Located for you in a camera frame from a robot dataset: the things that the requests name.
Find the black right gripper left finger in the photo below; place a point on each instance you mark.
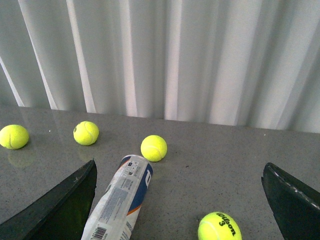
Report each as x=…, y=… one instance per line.
x=60, y=214

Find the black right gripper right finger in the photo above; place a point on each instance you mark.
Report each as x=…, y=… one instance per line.
x=295, y=205

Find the clear plastic tennis ball can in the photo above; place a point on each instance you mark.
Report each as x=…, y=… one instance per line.
x=115, y=215

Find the Wilson 3 tennis ball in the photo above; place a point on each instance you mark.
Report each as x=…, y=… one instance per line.
x=218, y=226

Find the far left tennis ball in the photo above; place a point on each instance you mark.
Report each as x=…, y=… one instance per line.
x=13, y=137

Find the middle tennis ball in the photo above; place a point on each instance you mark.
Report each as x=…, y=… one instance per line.
x=154, y=148

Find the white pleated curtain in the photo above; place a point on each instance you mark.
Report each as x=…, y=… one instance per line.
x=249, y=63

